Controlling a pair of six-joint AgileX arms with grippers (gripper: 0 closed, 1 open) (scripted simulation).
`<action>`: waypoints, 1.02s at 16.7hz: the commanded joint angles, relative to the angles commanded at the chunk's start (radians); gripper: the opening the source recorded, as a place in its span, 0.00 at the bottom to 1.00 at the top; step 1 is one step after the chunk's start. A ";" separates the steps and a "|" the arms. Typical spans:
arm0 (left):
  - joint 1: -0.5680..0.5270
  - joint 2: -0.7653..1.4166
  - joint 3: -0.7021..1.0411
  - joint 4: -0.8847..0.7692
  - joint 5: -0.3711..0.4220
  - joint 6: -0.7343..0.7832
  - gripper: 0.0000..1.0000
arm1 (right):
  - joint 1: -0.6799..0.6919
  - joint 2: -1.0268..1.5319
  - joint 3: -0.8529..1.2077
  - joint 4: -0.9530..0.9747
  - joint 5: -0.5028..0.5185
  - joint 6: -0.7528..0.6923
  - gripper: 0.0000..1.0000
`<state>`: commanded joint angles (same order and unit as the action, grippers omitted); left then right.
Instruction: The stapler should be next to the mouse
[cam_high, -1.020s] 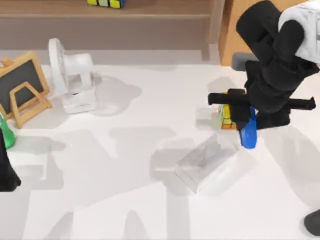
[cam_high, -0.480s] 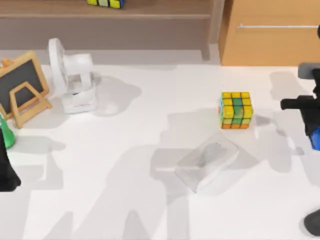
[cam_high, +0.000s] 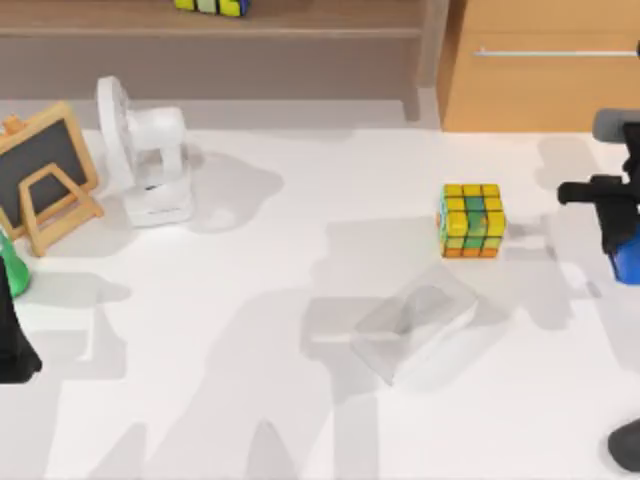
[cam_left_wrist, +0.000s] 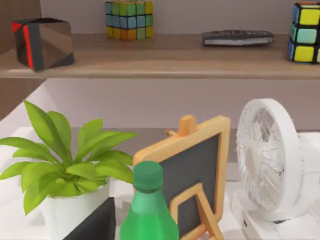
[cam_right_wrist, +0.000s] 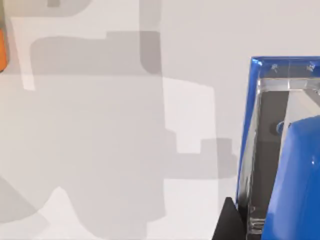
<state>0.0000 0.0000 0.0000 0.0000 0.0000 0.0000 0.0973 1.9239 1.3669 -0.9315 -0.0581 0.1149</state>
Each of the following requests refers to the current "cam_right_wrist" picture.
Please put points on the orange bottle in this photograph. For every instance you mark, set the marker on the orange bottle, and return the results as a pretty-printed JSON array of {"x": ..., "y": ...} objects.
[{"x": 2, "y": 47}]

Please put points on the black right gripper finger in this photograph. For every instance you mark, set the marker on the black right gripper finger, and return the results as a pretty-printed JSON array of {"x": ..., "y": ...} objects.
[{"x": 228, "y": 222}]

